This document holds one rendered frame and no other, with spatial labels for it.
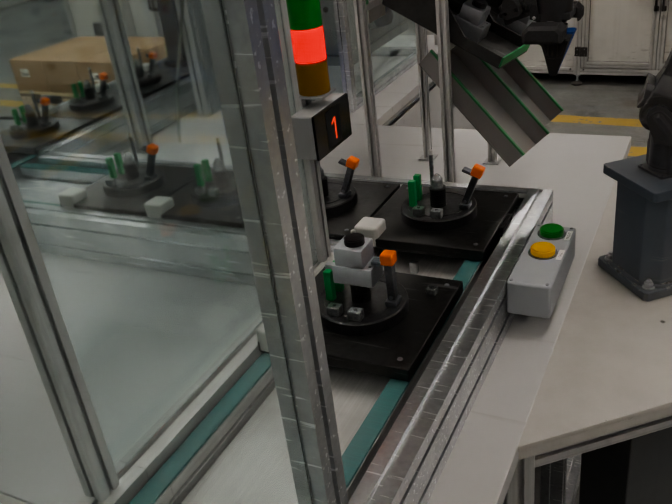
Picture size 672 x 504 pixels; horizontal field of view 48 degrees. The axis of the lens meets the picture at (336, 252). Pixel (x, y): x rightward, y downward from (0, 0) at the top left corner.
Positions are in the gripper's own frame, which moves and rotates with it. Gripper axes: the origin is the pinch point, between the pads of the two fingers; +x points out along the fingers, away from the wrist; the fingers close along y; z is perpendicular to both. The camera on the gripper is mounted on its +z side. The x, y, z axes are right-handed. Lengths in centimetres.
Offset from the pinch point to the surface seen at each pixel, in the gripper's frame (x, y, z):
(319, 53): -6.9, 25.2, 29.3
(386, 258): 18.2, 40.1, 14.5
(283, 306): -7, 90, -1
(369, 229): 26.7, 17.1, 28.1
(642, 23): 85, -393, 24
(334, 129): 5.4, 24.1, 28.9
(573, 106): 126, -349, 57
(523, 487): 50, 46, -6
